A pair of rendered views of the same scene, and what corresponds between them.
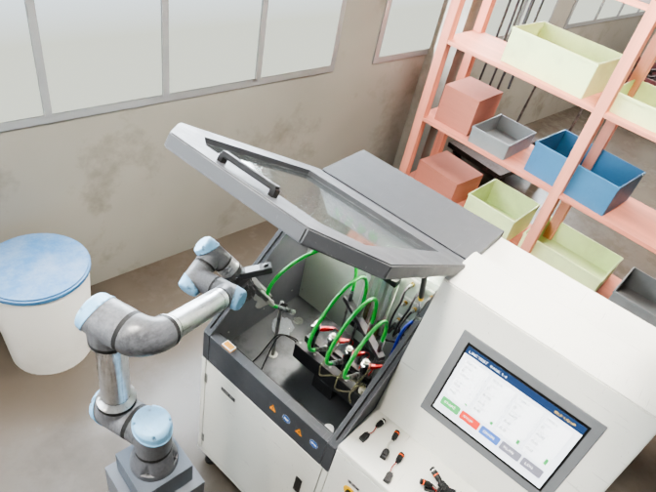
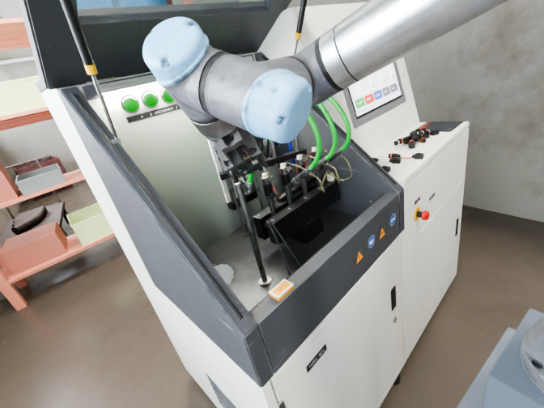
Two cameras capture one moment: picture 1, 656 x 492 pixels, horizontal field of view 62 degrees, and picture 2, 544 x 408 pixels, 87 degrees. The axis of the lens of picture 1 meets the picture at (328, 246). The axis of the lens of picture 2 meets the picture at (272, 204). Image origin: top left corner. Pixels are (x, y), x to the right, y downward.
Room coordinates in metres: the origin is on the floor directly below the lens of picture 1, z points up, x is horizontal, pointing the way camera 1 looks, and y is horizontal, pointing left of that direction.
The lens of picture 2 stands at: (1.16, 0.74, 1.39)
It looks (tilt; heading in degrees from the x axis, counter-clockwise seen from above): 25 degrees down; 289
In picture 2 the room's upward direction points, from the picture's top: 13 degrees counter-clockwise
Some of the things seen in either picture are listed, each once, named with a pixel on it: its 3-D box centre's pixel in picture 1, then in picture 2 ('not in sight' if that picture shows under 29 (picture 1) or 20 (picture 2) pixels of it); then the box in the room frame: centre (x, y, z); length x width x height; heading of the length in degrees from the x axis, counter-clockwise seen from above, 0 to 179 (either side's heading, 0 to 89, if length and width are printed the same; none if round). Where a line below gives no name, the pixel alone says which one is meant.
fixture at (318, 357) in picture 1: (331, 374); (301, 215); (1.35, -0.13, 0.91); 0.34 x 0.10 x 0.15; 58
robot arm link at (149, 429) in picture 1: (150, 430); not in sight; (0.86, 0.40, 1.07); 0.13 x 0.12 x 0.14; 71
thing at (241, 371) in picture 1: (266, 394); (341, 264); (1.22, 0.10, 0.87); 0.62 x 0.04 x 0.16; 58
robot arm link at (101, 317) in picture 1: (113, 369); not in sight; (0.91, 0.52, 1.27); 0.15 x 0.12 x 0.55; 71
